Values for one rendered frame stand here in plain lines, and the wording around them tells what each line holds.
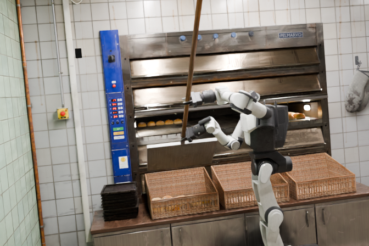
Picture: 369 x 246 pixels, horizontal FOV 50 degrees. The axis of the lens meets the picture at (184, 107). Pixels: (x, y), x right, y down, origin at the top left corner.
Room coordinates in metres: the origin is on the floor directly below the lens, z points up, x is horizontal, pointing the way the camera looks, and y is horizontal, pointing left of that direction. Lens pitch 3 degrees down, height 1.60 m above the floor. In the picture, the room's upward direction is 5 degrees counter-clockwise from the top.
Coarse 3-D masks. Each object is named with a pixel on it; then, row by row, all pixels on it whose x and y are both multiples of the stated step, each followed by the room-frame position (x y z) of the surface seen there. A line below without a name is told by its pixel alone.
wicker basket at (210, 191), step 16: (160, 176) 3.53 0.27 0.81; (176, 176) 3.55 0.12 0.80; (192, 176) 3.57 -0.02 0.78; (208, 176) 3.42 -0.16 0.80; (160, 192) 3.49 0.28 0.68; (176, 192) 3.51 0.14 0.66; (192, 192) 3.53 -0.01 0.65; (208, 192) 3.49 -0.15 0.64; (160, 208) 3.08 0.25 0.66; (176, 208) 3.10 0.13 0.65; (192, 208) 3.12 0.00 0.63; (208, 208) 3.14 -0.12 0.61
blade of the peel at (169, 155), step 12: (156, 144) 3.02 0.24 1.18; (168, 144) 3.03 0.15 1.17; (180, 144) 3.04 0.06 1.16; (192, 144) 3.07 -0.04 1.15; (204, 144) 3.10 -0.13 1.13; (156, 156) 3.11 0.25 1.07; (168, 156) 3.14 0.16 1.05; (180, 156) 3.18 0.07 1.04; (192, 156) 3.21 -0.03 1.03; (204, 156) 3.25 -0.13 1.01; (156, 168) 3.26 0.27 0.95; (168, 168) 3.29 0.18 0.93
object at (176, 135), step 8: (304, 120) 3.80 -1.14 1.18; (312, 120) 3.81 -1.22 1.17; (320, 120) 3.82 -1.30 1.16; (224, 128) 3.68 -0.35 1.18; (232, 128) 3.69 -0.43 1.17; (144, 136) 3.60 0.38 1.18; (152, 136) 3.57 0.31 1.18; (160, 136) 3.58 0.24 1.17; (168, 136) 3.59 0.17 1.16; (176, 136) 3.60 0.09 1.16
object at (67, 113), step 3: (57, 108) 3.38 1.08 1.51; (60, 108) 3.38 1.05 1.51; (63, 108) 3.38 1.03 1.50; (66, 108) 3.39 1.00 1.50; (69, 108) 3.45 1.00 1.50; (57, 111) 3.38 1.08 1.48; (60, 111) 3.38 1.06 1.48; (66, 111) 3.39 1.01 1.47; (69, 111) 3.43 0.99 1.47; (57, 114) 3.38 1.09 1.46; (66, 114) 3.39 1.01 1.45; (69, 114) 3.41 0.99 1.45; (60, 117) 3.38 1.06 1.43; (63, 117) 3.38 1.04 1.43; (66, 117) 3.39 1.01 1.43; (69, 117) 3.39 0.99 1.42
